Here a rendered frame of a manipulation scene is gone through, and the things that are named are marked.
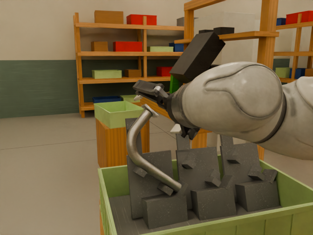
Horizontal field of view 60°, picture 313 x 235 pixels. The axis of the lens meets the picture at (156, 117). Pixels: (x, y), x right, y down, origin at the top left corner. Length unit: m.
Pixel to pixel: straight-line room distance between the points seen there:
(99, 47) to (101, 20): 0.58
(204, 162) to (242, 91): 0.64
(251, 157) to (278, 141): 0.60
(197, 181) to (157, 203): 0.18
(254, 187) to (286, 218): 0.20
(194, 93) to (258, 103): 0.10
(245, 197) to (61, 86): 6.00
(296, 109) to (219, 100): 0.14
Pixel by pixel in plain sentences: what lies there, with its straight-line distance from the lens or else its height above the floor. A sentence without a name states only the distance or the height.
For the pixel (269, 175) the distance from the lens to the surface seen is 1.05.
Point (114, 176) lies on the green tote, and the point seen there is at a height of 0.93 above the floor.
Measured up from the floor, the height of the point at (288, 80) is 0.81.
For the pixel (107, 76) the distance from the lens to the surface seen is 6.22.
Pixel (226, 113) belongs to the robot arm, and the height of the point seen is 1.28.
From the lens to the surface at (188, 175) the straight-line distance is 0.95.
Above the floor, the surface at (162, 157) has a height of 1.03.
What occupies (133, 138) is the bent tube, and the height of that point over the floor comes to 1.11.
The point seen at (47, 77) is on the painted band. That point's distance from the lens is 6.67.
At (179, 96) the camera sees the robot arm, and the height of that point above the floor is 1.28.
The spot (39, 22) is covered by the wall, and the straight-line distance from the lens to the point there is 6.69.
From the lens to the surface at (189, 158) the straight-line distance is 0.93.
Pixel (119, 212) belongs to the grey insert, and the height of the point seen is 0.85.
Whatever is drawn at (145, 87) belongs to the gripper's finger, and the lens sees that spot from 0.62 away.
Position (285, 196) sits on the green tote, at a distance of 1.06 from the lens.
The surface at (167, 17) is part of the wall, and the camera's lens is 7.29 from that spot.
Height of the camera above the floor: 1.36
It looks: 13 degrees down
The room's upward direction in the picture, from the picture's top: straight up
